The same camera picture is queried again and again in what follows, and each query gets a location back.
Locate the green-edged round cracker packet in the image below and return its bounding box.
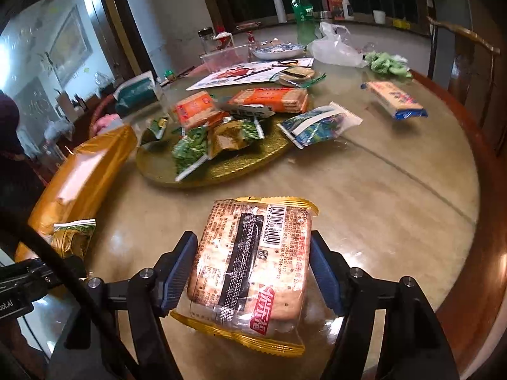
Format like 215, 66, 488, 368
273, 66, 325, 88

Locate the wooden sideboard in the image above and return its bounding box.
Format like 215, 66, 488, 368
40, 83, 115, 159

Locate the blue-ended cracker packet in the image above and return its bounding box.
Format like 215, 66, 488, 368
360, 80, 428, 120

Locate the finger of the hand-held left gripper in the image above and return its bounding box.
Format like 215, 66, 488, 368
35, 259, 88, 290

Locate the pink cloth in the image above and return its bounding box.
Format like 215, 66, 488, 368
93, 114, 121, 133

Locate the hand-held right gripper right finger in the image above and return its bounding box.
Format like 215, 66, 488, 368
310, 230, 461, 380

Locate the dark green tin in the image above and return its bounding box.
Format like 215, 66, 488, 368
113, 70, 163, 113

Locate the framed wall picture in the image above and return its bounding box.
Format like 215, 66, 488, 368
48, 6, 93, 84

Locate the long orange cracker packet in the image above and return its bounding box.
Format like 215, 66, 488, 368
228, 87, 310, 115

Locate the yellow-edged square cracker packet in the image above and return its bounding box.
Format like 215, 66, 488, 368
170, 196, 319, 359

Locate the dark green snack packet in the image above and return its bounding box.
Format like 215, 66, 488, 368
172, 127, 210, 183

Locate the gold cardboard box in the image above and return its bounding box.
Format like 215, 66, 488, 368
15, 124, 137, 262

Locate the short orange cracker packet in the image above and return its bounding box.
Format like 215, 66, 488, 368
173, 90, 224, 129

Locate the clear plastic container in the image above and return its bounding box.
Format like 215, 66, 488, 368
199, 45, 250, 73

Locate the gold round turntable mat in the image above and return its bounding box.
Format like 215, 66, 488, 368
136, 99, 313, 188

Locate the white plastic bag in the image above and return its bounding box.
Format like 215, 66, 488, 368
307, 22, 369, 68

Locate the white paper roll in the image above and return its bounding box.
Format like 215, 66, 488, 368
271, 0, 288, 23

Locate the glass jar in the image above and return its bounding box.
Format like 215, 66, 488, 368
198, 28, 216, 54

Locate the blue white plate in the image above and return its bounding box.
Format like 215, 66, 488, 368
252, 43, 306, 61

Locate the green plastic bottle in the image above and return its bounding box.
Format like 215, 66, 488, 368
291, 0, 318, 46

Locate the small green yellow snack packet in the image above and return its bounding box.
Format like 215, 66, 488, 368
51, 218, 97, 260
147, 116, 170, 141

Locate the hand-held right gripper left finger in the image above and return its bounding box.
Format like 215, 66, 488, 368
65, 230, 199, 380

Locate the black cable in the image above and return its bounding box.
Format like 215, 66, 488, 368
0, 219, 139, 380

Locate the printed paper flyer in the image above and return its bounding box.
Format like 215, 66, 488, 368
186, 57, 315, 91

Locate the blue green snack packet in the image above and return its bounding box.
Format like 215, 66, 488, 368
277, 102, 363, 150

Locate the red gold round chair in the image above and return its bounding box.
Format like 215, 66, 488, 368
85, 95, 119, 135

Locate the wooden chair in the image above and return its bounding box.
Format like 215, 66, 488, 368
412, 16, 502, 159

